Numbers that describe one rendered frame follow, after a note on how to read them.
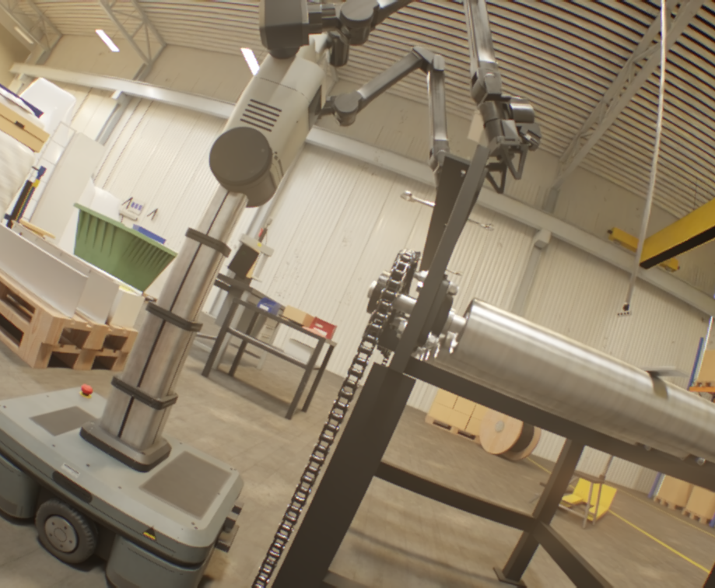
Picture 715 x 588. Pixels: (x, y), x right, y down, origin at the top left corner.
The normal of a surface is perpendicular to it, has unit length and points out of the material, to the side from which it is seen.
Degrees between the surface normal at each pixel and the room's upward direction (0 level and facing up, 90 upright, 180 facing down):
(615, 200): 90
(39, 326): 90
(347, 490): 90
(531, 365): 110
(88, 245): 106
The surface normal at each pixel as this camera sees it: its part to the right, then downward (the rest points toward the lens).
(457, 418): -0.16, -0.20
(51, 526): 0.07, -0.10
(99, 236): -0.32, 0.03
